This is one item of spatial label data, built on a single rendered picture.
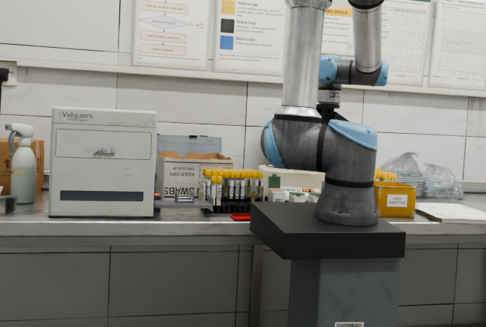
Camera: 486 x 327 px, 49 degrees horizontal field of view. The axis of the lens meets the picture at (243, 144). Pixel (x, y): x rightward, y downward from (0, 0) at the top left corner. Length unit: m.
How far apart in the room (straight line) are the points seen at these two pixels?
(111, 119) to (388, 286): 0.83
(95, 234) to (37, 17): 0.98
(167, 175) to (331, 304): 0.79
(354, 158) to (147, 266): 1.21
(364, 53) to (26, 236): 1.02
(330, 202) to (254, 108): 1.01
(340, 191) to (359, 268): 0.18
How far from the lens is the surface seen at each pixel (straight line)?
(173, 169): 1.81
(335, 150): 1.24
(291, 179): 1.89
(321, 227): 1.21
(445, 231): 1.81
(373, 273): 1.28
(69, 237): 1.53
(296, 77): 1.28
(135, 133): 1.50
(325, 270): 1.22
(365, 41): 1.48
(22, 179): 1.74
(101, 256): 2.21
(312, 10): 1.31
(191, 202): 1.55
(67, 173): 1.51
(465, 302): 2.80
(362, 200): 1.26
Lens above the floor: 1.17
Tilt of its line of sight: 3 degrees down
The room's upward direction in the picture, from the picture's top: 3 degrees clockwise
